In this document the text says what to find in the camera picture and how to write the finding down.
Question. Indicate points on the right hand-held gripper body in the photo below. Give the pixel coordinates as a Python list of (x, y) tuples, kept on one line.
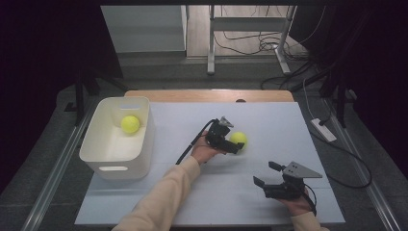
[(296, 170)]

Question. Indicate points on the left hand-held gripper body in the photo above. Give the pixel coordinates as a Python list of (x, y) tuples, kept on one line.
[(217, 133)]

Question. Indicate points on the yellow tennis ball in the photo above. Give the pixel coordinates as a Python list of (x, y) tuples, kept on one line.
[(130, 124), (240, 137)]

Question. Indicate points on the white plastic bin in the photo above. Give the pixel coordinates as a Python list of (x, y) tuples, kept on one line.
[(109, 150)]

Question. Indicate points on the person's left hand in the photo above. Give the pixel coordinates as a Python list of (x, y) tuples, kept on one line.
[(202, 152)]

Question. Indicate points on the person's right hand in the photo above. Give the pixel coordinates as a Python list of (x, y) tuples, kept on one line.
[(298, 207)]

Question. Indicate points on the white table mat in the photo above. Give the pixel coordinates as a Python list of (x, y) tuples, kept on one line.
[(179, 122)]

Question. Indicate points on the wooden table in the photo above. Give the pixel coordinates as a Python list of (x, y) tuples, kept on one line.
[(192, 95)]

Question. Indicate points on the white power strip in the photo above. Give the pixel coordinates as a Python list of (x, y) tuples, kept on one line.
[(324, 130)]

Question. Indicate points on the black stand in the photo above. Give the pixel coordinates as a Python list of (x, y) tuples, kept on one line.
[(79, 96), (340, 102)]

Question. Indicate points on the white cabinet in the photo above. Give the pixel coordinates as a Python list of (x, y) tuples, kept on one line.
[(144, 32)]

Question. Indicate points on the dark curtain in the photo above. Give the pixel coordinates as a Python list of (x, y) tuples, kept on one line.
[(378, 64), (38, 48)]

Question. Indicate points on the metal floor rail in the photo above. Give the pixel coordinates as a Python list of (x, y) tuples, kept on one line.
[(54, 173), (375, 195)]

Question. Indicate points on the white metal desk frame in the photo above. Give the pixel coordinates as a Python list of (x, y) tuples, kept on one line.
[(247, 24)]

